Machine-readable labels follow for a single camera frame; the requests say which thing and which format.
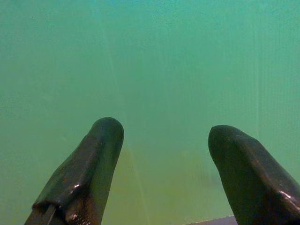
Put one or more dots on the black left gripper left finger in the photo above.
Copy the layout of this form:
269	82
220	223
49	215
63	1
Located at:
89	168

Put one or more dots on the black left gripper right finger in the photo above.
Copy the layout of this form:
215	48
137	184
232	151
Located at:
248	173

